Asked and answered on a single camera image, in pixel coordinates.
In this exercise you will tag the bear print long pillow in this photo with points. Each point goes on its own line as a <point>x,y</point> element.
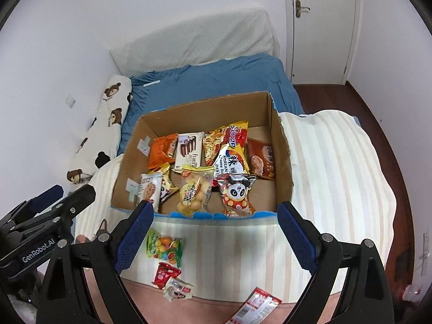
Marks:
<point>111,108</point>

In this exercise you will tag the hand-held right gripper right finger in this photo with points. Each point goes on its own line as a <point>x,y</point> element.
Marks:
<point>297,236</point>

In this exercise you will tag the red triangular snack packet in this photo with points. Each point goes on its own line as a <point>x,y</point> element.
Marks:
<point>165,273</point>

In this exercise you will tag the white wall socket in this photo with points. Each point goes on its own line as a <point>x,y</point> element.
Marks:
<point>70,101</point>

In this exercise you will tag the cardboard box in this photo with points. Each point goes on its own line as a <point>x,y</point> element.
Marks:
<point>202,111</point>

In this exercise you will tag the white chocolate chip cookie packet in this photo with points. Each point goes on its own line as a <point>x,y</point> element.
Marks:
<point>150,189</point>

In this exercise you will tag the cat print blanket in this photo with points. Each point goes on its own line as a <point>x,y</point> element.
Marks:
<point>337,175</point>

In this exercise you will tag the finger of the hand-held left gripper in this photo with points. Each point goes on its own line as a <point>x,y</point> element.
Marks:
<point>47,196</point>
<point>79,199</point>

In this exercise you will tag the red panda snack packet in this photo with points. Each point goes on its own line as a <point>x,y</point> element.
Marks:
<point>236,195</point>

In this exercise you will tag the white door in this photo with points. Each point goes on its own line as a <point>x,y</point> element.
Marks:
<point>324,40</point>

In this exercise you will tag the white wafer stick packet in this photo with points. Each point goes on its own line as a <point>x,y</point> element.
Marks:
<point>189,148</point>

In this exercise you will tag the orange snack packet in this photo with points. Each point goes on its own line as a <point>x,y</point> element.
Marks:
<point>162,150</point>

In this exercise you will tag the yellow biscuit ball packet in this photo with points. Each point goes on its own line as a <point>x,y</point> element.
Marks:
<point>192,192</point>

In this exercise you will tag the white pen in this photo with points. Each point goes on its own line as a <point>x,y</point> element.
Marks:
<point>151,83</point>

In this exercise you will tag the small white snack packet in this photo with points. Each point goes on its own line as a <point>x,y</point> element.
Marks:
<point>179,290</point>

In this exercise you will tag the yellow instant noodle packet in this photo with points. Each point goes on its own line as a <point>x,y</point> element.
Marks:
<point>229,155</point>

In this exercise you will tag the white quilted headboard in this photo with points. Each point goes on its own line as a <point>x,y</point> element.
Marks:
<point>202,40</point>

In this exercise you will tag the green candy packet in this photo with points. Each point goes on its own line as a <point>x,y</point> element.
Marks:
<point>162,244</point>

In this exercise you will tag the brown biscuit packet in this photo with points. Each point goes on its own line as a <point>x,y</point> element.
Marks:
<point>261,160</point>

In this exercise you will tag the long white red packet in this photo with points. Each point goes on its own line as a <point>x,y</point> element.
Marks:
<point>256,305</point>

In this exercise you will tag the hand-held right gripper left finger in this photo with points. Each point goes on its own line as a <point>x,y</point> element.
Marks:
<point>135,236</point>

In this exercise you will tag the blue bed sheet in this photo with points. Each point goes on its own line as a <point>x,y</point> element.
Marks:
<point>219,77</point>

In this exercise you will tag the yellow panda snack packet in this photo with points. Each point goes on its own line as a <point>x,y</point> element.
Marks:
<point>167,185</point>

